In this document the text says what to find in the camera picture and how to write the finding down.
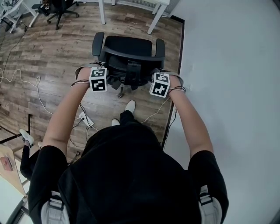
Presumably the white desk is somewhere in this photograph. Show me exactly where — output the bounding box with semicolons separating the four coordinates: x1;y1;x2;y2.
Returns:
98;0;175;35

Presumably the white power strip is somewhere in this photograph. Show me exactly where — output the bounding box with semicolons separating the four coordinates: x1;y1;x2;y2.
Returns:
78;112;95;127

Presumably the person's black trouser leg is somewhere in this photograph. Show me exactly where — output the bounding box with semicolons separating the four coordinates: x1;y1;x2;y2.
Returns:
119;110;141;127

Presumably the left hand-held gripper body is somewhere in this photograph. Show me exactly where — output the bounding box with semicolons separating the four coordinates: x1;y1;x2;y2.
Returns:
89;67;108;92

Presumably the person's black shirt torso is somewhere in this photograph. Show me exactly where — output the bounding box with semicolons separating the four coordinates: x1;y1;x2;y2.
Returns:
28;122;230;224

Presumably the person's left forearm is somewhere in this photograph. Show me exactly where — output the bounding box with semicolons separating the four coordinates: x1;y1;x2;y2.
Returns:
42;67;91;150

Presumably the light wooden board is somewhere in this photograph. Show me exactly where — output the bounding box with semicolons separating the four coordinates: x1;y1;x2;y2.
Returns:
0;145;27;196

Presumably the black swivel chair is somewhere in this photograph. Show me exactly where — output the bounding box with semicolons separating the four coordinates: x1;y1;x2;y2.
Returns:
31;0;80;31

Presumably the person's right forearm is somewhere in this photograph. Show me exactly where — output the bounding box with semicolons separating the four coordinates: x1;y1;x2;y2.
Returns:
168;75;214;158

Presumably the white floor cable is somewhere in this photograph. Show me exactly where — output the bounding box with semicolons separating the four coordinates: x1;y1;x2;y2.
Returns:
0;69;55;116

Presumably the grey left wrist strap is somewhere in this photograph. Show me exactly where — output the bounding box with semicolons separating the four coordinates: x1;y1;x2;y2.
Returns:
74;62;106;81

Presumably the thin black floor cable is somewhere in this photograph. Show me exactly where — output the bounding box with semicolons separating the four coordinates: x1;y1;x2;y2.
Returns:
0;21;28;74

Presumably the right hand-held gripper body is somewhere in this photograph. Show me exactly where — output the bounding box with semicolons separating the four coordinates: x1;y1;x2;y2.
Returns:
149;72;171;98

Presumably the grey backpack strap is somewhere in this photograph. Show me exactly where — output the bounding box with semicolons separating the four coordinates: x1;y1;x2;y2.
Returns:
197;185;223;224
41;190;69;224

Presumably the black office chair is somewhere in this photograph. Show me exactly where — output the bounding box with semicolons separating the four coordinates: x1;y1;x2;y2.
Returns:
91;31;166;98

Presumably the red flat box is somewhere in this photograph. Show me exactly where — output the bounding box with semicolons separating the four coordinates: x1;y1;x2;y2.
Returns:
0;156;13;172

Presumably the white side table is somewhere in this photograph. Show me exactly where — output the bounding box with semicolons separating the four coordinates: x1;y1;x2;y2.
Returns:
0;0;39;34

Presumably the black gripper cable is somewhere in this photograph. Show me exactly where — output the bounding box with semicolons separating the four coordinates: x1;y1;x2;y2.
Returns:
160;102;178;148

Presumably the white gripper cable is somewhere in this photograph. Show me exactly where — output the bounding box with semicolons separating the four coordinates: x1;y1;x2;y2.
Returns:
140;96;172;125

